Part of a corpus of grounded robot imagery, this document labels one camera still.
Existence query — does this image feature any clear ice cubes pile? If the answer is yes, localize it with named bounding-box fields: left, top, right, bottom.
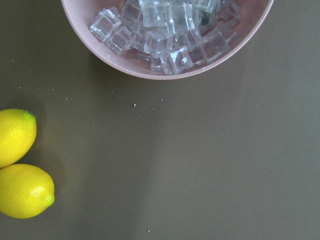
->
left=89, top=0, right=242, bottom=75

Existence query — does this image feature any pink bowl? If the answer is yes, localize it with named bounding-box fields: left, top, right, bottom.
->
left=62, top=0, right=273, bottom=80

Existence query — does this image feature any yellow lemon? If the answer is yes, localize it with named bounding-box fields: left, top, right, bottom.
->
left=0, top=108, right=37, bottom=168
left=0, top=164, right=55, bottom=219

